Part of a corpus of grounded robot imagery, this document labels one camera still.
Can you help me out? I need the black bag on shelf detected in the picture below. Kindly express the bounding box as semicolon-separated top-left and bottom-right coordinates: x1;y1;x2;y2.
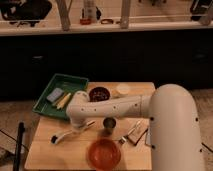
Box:
0;0;52;27

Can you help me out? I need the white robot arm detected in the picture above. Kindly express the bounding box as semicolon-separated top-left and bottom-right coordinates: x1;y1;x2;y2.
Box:
66;84;205;171

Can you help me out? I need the green plastic tray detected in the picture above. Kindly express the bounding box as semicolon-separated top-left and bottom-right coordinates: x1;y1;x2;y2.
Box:
33;73;89;120

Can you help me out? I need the orange plastic bowl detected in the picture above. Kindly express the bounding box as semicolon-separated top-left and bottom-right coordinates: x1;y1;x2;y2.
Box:
86;138;121;171

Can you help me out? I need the small metal cup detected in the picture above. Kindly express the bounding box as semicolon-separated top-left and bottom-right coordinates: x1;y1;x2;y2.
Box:
103;117;116;134

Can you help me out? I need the grey sponge in tray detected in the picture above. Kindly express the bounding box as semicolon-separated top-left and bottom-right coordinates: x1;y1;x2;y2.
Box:
46;88;64;103

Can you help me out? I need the red ring on shelf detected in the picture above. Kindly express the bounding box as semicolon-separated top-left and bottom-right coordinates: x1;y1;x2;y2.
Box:
79;17;93;26

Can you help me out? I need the grey diagonal frame strut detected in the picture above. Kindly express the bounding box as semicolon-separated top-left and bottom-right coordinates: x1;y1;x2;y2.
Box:
55;0;70;31

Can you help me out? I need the black cable on floor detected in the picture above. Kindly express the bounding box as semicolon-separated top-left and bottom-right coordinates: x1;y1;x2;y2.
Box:
201;142;213;154

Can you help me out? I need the white brush with black bristles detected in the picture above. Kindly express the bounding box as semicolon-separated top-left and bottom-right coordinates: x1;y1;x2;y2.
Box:
50;120;95;144

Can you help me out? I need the grey vertical frame post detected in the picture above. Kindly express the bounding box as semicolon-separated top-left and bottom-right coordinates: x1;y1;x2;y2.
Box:
120;0;131;29

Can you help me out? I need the dark round bowl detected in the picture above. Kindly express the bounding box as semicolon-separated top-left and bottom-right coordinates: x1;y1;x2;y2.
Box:
89;87;110;102

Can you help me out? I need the yellow stick in tray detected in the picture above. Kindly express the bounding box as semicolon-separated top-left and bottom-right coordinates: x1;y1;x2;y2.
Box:
53;93;71;109

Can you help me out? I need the white bottle on shelf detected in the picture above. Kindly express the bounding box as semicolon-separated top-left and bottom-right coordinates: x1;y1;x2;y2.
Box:
83;0;97;22

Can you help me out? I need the black pole at left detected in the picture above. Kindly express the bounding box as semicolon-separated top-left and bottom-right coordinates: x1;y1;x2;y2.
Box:
13;122;25;171

